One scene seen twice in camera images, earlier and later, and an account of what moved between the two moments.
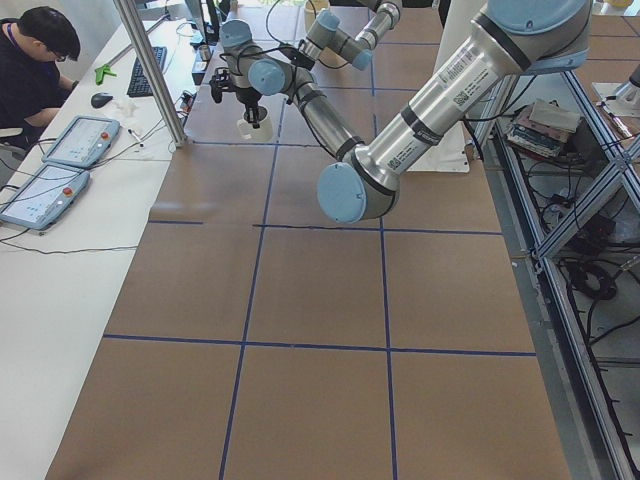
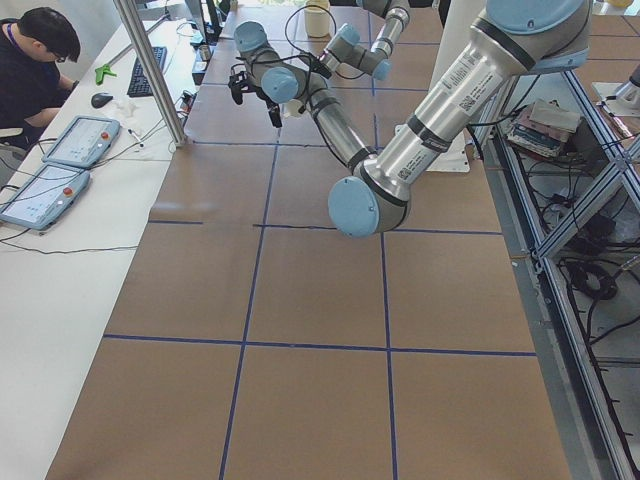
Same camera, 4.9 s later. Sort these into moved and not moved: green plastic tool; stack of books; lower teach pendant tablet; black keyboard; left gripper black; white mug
Moved: left gripper black; white mug
Not moved: stack of books; green plastic tool; lower teach pendant tablet; black keyboard
